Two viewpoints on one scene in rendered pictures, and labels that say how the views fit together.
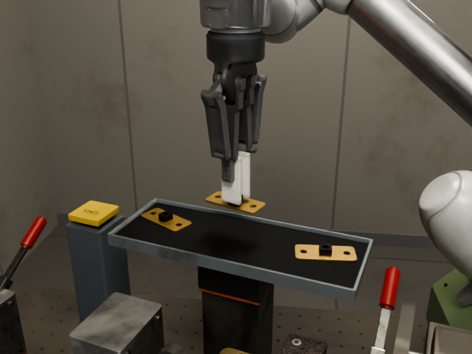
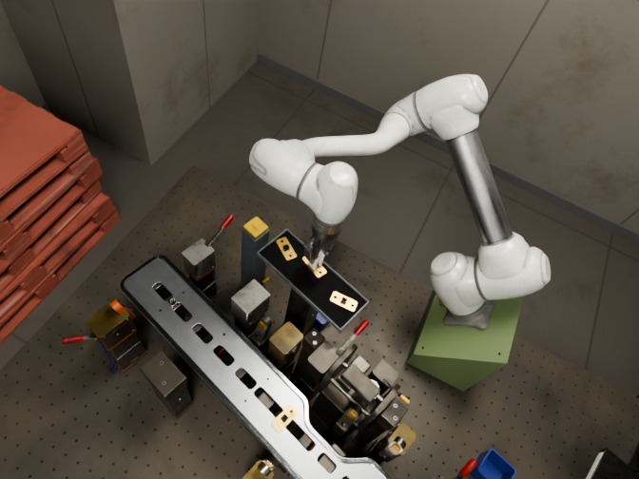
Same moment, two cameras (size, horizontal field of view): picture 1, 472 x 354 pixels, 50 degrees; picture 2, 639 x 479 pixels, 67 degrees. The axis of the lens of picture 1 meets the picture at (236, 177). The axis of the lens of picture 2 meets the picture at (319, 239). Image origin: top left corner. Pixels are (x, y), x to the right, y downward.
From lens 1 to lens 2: 0.99 m
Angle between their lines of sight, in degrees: 35
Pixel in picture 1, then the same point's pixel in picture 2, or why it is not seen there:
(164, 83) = not seen: outside the picture
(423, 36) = (474, 184)
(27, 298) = (221, 191)
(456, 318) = (435, 308)
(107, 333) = (244, 302)
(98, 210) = (258, 227)
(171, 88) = not seen: outside the picture
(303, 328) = (361, 271)
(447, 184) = (447, 263)
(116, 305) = (252, 288)
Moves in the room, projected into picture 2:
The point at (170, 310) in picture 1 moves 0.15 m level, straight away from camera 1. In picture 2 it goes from (296, 230) to (302, 204)
